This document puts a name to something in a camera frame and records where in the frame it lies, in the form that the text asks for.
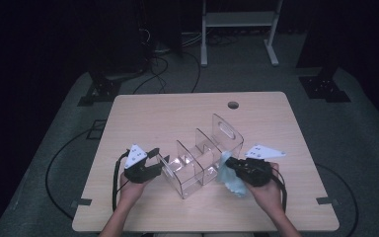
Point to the black flat stand base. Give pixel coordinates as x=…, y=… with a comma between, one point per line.
x=324, y=89

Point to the black stand base with feet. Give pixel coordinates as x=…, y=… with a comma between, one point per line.
x=103, y=89

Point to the person's right hand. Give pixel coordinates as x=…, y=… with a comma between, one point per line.
x=269, y=194

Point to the white metal stand frame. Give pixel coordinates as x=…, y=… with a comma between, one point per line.
x=237, y=19

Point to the light blue cleaning cloth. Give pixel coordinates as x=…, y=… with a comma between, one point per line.
x=232, y=181

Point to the clear acrylic divided organizer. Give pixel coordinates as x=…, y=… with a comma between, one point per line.
x=207, y=154

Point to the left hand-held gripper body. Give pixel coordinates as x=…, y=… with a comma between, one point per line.
x=139, y=173

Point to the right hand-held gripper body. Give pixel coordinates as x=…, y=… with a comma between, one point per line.
x=256, y=173

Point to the dark equipment rack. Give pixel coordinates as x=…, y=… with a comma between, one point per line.
x=121, y=49

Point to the person's left hand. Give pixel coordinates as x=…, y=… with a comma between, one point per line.
x=132, y=192

